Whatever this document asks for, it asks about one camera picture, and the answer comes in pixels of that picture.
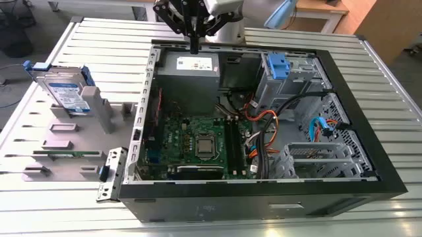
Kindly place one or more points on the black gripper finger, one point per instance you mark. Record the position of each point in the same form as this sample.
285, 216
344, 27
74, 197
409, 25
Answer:
166, 17
220, 24

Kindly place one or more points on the hard disk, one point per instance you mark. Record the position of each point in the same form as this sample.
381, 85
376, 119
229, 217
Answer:
66, 93

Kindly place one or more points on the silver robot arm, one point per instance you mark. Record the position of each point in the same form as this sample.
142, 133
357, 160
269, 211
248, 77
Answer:
231, 32

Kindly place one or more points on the metal disk bay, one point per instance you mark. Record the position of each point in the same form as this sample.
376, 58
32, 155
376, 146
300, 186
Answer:
331, 161

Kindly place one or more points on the blue plastic drive latch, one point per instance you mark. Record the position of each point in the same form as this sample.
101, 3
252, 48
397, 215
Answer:
279, 66

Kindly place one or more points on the grey power supply unit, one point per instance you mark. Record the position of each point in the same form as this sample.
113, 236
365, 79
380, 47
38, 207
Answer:
192, 86

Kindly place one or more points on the wooden desk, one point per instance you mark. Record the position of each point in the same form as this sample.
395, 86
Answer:
324, 7

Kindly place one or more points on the metal optical drive cage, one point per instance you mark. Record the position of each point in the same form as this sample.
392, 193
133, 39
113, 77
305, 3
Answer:
291, 86

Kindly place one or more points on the green motherboard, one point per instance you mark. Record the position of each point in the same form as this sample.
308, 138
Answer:
178, 126

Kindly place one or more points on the CPU socket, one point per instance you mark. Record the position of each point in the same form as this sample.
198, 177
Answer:
208, 135

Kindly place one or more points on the black mesh bin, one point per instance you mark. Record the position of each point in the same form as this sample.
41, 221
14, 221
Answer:
17, 42

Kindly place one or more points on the silver CPU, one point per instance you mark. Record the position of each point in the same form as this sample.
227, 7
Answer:
206, 145

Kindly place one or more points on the black RAM slot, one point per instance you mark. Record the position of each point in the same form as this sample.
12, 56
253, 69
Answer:
240, 148
231, 148

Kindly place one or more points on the wooden cabinet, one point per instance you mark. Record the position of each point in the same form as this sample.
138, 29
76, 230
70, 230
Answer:
389, 24

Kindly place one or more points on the grey parts rack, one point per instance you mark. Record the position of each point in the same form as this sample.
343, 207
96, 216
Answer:
89, 140

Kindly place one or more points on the black graphics card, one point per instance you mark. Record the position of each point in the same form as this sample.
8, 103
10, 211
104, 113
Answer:
198, 171

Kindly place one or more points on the black chair caster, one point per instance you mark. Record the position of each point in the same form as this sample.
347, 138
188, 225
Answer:
413, 50

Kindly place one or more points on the green RAM stick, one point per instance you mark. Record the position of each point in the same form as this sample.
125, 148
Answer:
82, 153

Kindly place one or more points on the black PC case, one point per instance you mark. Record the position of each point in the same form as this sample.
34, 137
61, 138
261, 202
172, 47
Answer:
231, 197

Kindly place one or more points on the white metal desk frame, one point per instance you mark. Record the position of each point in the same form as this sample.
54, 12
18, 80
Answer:
145, 13

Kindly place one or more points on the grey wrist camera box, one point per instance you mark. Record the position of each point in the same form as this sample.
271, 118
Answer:
225, 6

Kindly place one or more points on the metal expansion slot bracket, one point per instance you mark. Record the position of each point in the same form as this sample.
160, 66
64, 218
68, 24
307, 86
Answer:
114, 172

